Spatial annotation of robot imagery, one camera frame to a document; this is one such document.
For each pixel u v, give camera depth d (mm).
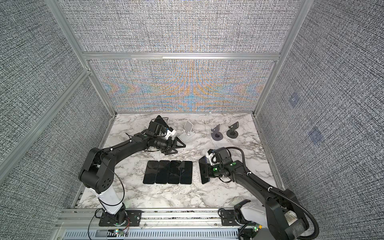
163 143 779
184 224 732
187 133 1029
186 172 879
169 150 780
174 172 893
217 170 702
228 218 732
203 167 842
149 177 899
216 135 1044
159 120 965
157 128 747
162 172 975
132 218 732
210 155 782
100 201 495
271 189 448
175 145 758
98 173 475
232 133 1066
